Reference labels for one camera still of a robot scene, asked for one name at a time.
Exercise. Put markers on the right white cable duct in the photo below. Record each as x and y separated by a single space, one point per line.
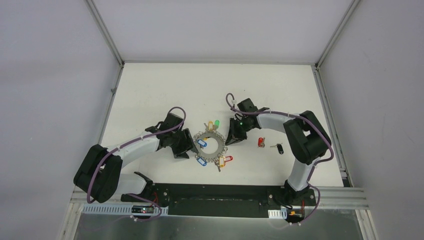
277 214

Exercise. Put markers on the key with black tag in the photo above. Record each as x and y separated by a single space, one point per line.
279 148

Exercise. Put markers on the key with red tag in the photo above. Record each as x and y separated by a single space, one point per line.
261 142

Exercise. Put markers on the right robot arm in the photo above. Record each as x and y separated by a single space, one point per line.
308 141

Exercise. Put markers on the left white cable duct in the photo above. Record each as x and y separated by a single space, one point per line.
124 210

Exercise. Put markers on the white cable duct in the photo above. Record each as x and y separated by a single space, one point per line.
277 214
124 210

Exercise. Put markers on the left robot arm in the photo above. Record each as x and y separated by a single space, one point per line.
100 173

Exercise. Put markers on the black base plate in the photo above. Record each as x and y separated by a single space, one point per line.
233 201

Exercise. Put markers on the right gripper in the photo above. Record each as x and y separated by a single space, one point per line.
234 137

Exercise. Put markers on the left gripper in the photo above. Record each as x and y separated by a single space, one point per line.
180 142

